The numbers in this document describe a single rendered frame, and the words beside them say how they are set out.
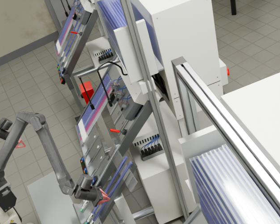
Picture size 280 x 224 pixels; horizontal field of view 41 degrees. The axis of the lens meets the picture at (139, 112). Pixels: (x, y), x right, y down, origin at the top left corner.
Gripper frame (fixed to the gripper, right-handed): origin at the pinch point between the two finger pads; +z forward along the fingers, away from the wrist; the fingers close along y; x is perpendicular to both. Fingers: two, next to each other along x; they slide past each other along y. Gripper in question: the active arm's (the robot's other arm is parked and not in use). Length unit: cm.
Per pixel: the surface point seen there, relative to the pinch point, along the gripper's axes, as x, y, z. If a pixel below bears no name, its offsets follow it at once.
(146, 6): -95, 37, -19
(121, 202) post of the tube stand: 6.5, 7.0, 17.0
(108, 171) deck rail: 4.3, 31.5, 16.1
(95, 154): 7, 53, 16
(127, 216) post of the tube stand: 16.6, 6.7, 27.6
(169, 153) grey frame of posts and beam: -24, 24, 44
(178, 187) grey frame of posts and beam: -1, 23, 70
